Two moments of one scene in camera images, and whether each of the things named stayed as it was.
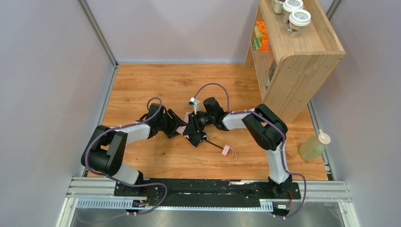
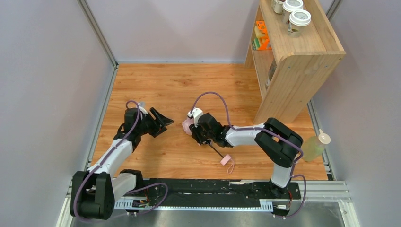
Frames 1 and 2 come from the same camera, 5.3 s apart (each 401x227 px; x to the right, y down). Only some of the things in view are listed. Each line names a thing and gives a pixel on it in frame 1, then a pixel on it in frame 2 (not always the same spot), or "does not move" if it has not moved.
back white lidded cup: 277,6 does not move
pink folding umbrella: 226,148 -> 225,160
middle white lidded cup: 288,6 does not move
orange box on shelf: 265,44 does not move
